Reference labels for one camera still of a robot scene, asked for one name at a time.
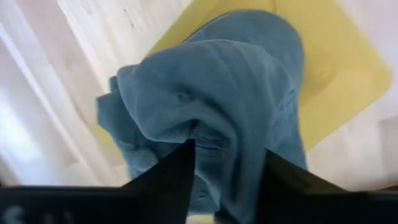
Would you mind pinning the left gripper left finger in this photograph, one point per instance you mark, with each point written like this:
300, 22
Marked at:
140, 202

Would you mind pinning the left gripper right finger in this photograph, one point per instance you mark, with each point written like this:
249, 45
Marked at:
311, 205

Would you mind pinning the yellow plastic bin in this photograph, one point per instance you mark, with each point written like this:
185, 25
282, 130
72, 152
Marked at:
342, 77

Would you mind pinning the blue denim baseball cap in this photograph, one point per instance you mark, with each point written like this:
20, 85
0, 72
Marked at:
217, 77

